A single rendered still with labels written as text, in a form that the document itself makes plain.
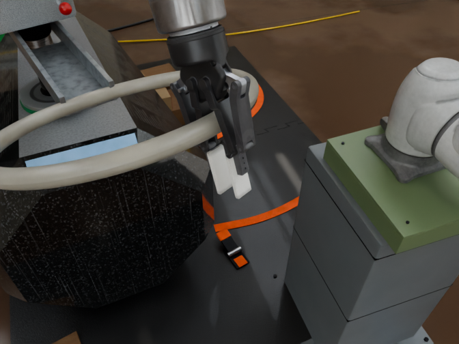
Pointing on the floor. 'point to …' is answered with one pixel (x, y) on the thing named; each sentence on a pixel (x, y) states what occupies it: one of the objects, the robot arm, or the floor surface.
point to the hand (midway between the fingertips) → (229, 172)
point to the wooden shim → (70, 339)
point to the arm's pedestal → (359, 269)
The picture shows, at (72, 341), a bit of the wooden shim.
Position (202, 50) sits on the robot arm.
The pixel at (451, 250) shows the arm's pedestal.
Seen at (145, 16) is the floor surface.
